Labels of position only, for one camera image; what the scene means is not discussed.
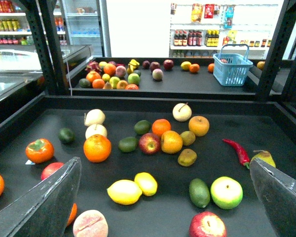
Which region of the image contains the dark red apple far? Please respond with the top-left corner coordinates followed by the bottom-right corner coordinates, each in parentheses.
top-left (163, 59), bottom-right (174, 71)

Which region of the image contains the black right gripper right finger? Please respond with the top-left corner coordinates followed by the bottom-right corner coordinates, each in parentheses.
top-left (250, 158), bottom-right (296, 237)

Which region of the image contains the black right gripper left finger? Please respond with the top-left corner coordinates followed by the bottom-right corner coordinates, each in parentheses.
top-left (0, 157), bottom-right (82, 237)

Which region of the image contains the yellow lemon far shelf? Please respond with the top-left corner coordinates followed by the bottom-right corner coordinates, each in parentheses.
top-left (181, 61), bottom-right (191, 71)

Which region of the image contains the orange yellow apple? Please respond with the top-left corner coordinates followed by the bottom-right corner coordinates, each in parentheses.
top-left (161, 130), bottom-right (183, 154)
top-left (188, 116), bottom-right (210, 137)

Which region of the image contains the brown kiwi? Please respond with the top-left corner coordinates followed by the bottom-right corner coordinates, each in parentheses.
top-left (180, 130), bottom-right (196, 146)
top-left (178, 149), bottom-right (197, 167)

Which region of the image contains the orange yellow apple centre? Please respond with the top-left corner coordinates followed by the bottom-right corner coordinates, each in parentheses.
top-left (161, 130), bottom-right (183, 154)

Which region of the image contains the orange persimmon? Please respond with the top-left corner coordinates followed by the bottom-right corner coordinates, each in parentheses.
top-left (25, 138), bottom-right (54, 164)

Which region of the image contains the large orange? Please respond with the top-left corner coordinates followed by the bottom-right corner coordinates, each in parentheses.
top-left (83, 134), bottom-right (111, 163)

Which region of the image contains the black far fruit tray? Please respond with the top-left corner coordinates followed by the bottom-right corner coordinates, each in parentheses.
top-left (68, 57), bottom-right (282, 101)

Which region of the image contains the brown kiwi lower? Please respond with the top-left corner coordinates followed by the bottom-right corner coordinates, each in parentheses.
top-left (178, 149), bottom-right (197, 167)

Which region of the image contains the black front fruit tray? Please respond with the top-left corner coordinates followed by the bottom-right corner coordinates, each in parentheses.
top-left (0, 96), bottom-right (296, 237)

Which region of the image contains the brown kiwi upper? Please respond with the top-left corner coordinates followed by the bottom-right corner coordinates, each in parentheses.
top-left (180, 130), bottom-right (196, 146)

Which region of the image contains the green lime front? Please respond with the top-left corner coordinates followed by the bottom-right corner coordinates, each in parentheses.
top-left (118, 137), bottom-right (138, 153)

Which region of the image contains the orange yellow apple back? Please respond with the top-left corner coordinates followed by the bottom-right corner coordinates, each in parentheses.
top-left (188, 116), bottom-right (210, 137)

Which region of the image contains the red chili pepper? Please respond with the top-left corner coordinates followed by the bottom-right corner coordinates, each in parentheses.
top-left (222, 139), bottom-right (250, 169)

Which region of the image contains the white pear front left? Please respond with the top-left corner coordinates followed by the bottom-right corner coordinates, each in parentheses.
top-left (85, 124), bottom-right (108, 139)

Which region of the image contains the small yellow lemon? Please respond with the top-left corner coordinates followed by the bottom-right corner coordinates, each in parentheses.
top-left (134, 172), bottom-right (158, 197)

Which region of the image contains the pink peach front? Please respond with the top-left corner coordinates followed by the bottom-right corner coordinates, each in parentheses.
top-left (73, 210), bottom-right (109, 237)

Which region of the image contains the white pear back left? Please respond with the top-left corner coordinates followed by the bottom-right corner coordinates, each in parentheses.
top-left (84, 109), bottom-right (106, 126)

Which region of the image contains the green apple far pile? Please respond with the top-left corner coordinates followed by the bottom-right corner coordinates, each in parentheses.
top-left (127, 73), bottom-right (141, 85)

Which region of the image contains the red yellow apple centre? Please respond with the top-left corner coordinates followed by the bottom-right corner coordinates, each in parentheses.
top-left (138, 133), bottom-right (161, 155)

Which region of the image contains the green avocado near apple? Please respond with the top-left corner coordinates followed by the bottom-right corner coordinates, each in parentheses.
top-left (189, 178), bottom-right (211, 208)

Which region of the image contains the small tangerine centre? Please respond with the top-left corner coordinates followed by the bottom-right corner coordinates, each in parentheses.
top-left (152, 118), bottom-right (172, 138)

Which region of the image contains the peach far shelf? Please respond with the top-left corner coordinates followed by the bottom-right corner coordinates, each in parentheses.
top-left (152, 69), bottom-right (163, 80)

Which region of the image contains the red fruit behind finger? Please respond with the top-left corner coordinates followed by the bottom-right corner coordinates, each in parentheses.
top-left (40, 162), bottom-right (64, 181)

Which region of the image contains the red apple front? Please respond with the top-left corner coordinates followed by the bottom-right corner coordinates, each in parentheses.
top-left (188, 211), bottom-right (227, 237)

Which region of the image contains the orange on side tray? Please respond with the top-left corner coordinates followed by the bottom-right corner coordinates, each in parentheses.
top-left (257, 61), bottom-right (265, 70)

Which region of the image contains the white pear back right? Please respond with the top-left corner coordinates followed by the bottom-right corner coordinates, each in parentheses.
top-left (172, 103), bottom-right (192, 122)

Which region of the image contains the yellow green pear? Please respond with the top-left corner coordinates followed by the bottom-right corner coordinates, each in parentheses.
top-left (250, 150), bottom-right (276, 168)

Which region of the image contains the orange fruit under finger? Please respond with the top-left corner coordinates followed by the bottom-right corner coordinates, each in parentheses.
top-left (67, 203), bottom-right (77, 227)

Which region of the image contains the blue basket on far shelf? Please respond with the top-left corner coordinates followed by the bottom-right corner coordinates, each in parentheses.
top-left (213, 44), bottom-right (253, 86)

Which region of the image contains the black fruit tray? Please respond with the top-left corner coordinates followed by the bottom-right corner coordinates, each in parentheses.
top-left (0, 96), bottom-right (296, 237)
top-left (68, 57), bottom-right (282, 101)

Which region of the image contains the white pear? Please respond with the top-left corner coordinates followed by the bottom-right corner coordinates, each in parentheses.
top-left (85, 124), bottom-right (108, 139)
top-left (84, 109), bottom-right (106, 126)
top-left (172, 103), bottom-right (192, 122)

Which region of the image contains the large yellow lemon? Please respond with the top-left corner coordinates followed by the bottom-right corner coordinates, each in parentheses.
top-left (107, 179), bottom-right (143, 205)

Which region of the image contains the green lime back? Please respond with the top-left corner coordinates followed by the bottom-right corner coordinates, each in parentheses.
top-left (134, 120), bottom-right (152, 135)

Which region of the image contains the tangerine far shelf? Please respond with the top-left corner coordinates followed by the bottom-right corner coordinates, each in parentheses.
top-left (189, 64), bottom-right (200, 74)

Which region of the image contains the dark green lime left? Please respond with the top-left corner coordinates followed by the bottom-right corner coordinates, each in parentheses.
top-left (58, 127), bottom-right (75, 144)

